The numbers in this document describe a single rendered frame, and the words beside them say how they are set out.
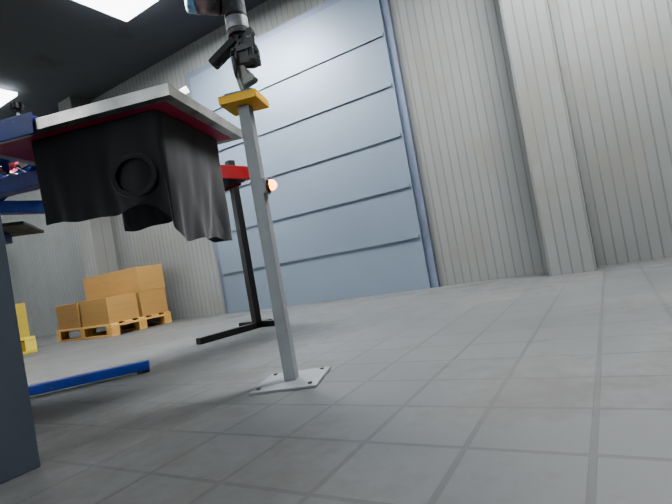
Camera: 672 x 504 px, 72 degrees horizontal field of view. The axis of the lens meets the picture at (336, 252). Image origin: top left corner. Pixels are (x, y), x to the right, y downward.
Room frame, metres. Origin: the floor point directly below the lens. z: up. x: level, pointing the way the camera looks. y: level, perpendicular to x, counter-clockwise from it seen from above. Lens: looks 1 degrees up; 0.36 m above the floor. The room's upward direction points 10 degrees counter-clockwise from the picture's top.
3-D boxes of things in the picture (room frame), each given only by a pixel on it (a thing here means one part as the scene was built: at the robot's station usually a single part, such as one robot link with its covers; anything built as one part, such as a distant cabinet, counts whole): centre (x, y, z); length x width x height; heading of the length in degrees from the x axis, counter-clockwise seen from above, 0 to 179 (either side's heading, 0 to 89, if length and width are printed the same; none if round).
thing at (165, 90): (1.75, 0.75, 0.97); 0.79 x 0.58 x 0.04; 79
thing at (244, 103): (1.53, 0.22, 0.48); 0.22 x 0.22 x 0.96; 79
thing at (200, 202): (1.70, 0.46, 0.74); 0.45 x 0.03 x 0.43; 169
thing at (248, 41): (1.53, 0.19, 1.12); 0.09 x 0.08 x 0.12; 79
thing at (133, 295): (5.46, 2.73, 0.35); 1.19 x 0.85 x 0.70; 63
